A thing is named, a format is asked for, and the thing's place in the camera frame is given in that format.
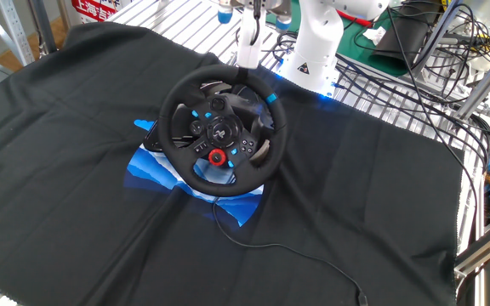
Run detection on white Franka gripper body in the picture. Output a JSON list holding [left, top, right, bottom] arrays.
[[235, 6, 268, 71]]

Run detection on black racing steering wheel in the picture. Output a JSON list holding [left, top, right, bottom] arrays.
[[157, 63, 288, 198]]

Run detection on black Logitech wheel base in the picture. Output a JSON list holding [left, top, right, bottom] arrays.
[[227, 83, 275, 144]]

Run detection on green cutting mat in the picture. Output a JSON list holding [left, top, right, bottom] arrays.
[[265, 0, 420, 78]]

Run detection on red tool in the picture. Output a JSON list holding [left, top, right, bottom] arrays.
[[338, 8, 376, 29]]

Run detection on blue mountain print mat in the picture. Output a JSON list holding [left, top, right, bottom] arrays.
[[122, 118, 265, 229]]

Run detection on white crumpled paper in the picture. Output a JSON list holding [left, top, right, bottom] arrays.
[[362, 25, 388, 46]]

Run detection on black rolled sheet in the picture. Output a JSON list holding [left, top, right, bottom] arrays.
[[370, 2, 437, 77]]

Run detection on red white printed sign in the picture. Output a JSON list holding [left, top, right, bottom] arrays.
[[71, 0, 121, 25]]

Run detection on black table cloth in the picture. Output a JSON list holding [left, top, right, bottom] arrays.
[[0, 20, 467, 306]]

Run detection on grey aluminium upright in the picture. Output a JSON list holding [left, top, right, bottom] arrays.
[[413, 0, 465, 76]]

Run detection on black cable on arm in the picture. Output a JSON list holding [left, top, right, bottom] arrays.
[[249, 0, 263, 47]]

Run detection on black coiled cable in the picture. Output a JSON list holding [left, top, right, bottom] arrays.
[[270, 30, 299, 67]]

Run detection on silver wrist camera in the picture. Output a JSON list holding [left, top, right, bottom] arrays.
[[270, 0, 293, 34]]

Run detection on black rectangular frame device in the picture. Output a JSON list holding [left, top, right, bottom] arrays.
[[142, 120, 166, 154]]

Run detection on black USB cable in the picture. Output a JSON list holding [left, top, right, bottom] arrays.
[[210, 195, 369, 306]]

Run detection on dark metal post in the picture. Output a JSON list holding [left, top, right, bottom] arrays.
[[30, 0, 59, 55]]

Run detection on perforated grey steel post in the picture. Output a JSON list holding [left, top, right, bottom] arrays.
[[0, 0, 37, 67]]

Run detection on slanted aluminium frame beam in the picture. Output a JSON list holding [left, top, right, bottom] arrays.
[[455, 40, 490, 122]]

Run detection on tangled black cables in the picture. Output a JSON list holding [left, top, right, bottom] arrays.
[[333, 0, 490, 256]]

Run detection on aluminium frame rail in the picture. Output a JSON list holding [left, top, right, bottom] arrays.
[[453, 218, 490, 280]]

